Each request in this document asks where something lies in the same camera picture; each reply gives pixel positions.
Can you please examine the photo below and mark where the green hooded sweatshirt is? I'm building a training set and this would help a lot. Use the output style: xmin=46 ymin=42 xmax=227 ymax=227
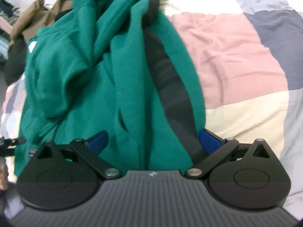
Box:
xmin=14 ymin=0 xmax=206 ymax=175

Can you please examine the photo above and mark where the person left hand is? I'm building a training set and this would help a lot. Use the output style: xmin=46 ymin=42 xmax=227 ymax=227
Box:
xmin=0 ymin=164 xmax=9 ymax=191

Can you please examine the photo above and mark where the black garment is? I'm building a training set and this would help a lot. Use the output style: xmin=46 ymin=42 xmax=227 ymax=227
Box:
xmin=4 ymin=10 xmax=71 ymax=85

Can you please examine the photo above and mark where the patchwork bed quilt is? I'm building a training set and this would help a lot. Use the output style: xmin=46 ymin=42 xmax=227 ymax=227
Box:
xmin=7 ymin=0 xmax=302 ymax=218

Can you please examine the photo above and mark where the brown garment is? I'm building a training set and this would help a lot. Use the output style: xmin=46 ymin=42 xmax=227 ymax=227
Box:
xmin=8 ymin=0 xmax=72 ymax=50

